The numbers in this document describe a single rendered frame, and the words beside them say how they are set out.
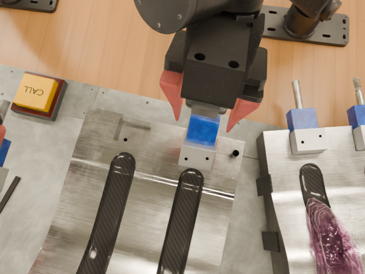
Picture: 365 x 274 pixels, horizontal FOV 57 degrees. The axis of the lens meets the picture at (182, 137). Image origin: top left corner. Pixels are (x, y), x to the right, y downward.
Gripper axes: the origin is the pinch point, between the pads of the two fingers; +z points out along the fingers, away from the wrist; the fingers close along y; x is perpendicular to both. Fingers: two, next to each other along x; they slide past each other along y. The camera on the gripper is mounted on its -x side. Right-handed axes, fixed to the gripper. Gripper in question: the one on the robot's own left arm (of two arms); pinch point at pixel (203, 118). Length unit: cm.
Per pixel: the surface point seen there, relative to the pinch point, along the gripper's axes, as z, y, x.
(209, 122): 4.3, 0.9, 4.5
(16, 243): 29.8, -26.5, -8.4
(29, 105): 14.7, -31.0, 9.9
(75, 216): 19.0, -15.5, -6.7
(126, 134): 13.2, -12.0, 7.0
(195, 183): 14.0, 1.0, 0.9
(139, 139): 13.4, -9.6, 6.6
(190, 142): 7.9, -1.1, 3.4
